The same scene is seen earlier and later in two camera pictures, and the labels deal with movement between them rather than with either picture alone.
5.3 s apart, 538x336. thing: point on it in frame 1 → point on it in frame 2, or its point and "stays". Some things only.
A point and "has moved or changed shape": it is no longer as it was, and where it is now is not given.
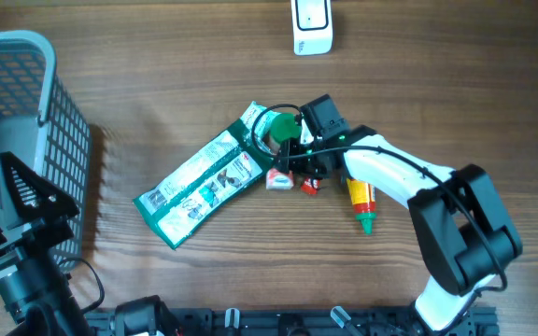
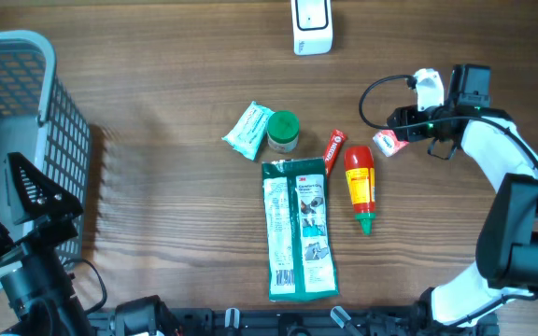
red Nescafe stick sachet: (310, 187) has moved or changed shape
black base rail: (296, 321) stays
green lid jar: (283, 127) stays
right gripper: (294, 163) → (407, 125)
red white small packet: (275, 180) → (388, 142)
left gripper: (56, 200) stays
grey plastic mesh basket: (19, 106) stays
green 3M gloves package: (176, 203) → (301, 260)
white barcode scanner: (312, 22) stays
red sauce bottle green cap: (363, 197) stays
